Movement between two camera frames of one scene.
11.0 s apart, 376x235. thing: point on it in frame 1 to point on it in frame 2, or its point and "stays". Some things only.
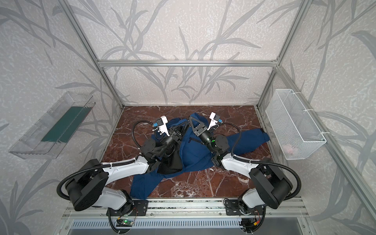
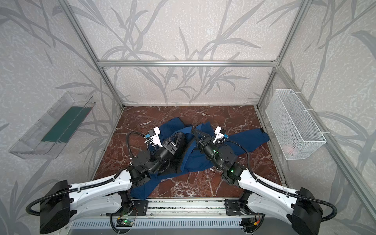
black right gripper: x=198 y=129 to x=204 y=141
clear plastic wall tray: x=52 y=130 stays
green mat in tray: x=67 y=126 stays
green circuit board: x=124 y=223 stays
